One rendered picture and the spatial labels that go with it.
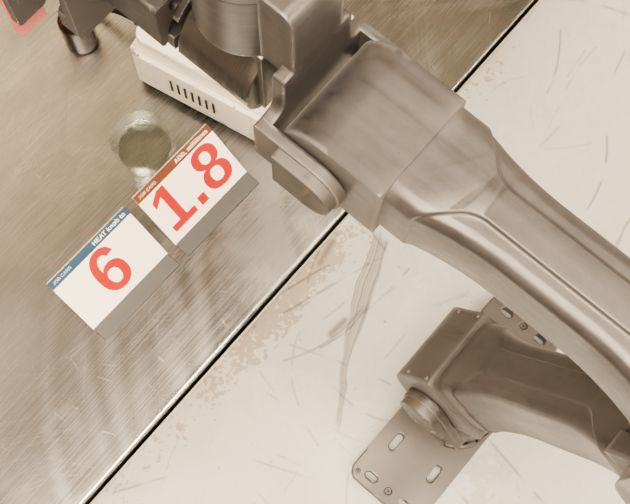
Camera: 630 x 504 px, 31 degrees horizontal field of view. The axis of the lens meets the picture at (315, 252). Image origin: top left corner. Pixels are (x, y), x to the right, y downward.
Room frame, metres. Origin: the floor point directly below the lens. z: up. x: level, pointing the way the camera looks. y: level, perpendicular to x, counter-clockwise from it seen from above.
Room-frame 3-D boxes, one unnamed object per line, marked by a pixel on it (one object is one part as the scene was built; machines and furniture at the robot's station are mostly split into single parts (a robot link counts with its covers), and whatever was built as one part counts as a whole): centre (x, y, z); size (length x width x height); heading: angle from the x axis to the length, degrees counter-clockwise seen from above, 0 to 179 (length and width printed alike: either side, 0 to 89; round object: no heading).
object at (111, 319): (0.23, 0.17, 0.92); 0.09 x 0.06 x 0.04; 143
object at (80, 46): (0.45, 0.23, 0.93); 0.03 x 0.03 x 0.07
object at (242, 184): (0.31, 0.11, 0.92); 0.09 x 0.06 x 0.04; 143
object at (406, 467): (0.14, -0.13, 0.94); 0.20 x 0.07 x 0.08; 144
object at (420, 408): (0.14, -0.12, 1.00); 0.09 x 0.06 x 0.06; 144
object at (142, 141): (0.35, 0.16, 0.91); 0.06 x 0.06 x 0.02
